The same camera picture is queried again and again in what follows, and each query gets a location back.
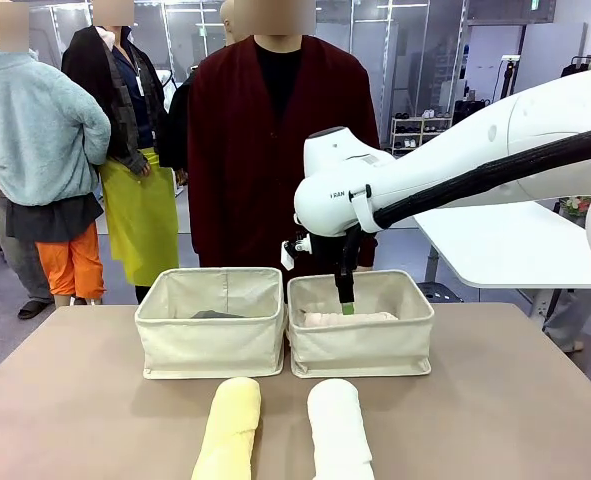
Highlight person in yellow skirt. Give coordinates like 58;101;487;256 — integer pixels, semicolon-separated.
61;0;180;305

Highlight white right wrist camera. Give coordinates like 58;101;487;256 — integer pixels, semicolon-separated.
281;238;312;272

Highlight person in pale blue fleece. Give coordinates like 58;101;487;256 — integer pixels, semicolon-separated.
0;0;112;321

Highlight white table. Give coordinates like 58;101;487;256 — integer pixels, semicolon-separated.
413;197;591;321

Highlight person in maroon cardigan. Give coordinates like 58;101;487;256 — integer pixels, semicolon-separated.
187;0;381;301

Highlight figure in black garment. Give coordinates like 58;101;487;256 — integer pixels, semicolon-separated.
154;69;199;184

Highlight black cases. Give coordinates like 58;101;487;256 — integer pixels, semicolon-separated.
452;98;491;127

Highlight white shoe rack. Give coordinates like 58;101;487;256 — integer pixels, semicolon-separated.
389;115;450;155

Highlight white towel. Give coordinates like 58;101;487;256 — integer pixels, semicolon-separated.
306;378;375;480

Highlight dark grey towel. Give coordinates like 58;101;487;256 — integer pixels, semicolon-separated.
190;309;247;321

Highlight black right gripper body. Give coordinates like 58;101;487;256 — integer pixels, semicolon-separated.
310;232;349;275

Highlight yellow towel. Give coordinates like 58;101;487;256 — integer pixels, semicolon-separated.
190;377;263;480

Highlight black garment on rack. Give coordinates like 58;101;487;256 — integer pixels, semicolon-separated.
559;55;591;80

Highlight pink towel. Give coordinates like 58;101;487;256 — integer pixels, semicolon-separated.
301;310;399;329

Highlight black braided right arm sleeve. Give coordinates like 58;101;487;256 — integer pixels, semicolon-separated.
341;124;591;275

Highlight black tripod pole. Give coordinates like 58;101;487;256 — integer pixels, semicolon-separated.
498;57;521;100

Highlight beige fabric basket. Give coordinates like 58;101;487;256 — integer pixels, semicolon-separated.
134;267;287;380
286;269;435;379

